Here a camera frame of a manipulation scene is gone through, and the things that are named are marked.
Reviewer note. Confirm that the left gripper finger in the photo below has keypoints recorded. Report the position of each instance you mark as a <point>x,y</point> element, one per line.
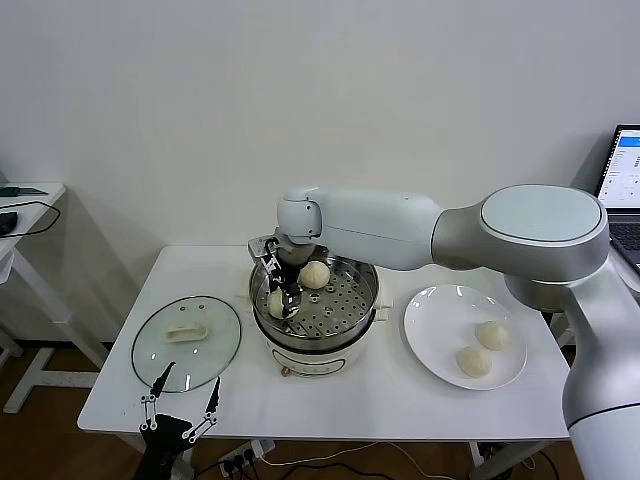
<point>214,400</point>
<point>159,385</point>

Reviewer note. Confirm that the grey open laptop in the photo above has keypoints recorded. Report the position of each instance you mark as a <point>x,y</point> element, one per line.
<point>622,165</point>

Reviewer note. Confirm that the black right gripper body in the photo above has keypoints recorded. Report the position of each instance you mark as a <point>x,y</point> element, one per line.
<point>282,267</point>

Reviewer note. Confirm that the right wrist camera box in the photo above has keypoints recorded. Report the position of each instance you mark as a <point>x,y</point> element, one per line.
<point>259,248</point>

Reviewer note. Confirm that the perforated steel steamer basket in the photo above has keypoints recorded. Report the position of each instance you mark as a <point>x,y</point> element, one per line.
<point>330,310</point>

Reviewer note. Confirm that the flat green item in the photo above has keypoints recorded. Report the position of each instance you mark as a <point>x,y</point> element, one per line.
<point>22,191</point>

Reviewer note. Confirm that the black computer mouse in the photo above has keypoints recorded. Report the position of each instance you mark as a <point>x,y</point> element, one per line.
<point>7,224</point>

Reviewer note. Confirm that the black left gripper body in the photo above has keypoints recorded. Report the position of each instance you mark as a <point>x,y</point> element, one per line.
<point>165,440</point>

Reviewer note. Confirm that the white power strip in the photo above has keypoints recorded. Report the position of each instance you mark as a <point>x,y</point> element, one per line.
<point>245,456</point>

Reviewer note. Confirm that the round white plate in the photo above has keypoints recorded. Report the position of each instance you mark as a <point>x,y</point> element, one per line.
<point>435,325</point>

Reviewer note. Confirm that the white side table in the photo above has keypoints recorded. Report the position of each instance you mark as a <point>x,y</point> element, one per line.
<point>561,339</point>
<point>40,206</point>

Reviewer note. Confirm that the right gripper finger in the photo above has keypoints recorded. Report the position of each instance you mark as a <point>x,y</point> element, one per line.
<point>273,285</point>
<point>294,300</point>

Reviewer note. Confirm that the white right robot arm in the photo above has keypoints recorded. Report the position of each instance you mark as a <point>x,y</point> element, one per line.
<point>375,225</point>

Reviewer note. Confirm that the round glass pot lid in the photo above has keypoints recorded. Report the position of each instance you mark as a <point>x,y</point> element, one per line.
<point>212,320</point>

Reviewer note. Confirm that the white steamed baozi bun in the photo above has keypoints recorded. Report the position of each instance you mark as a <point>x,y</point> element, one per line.
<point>275,306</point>
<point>473,362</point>
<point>492,335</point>
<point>314,275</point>

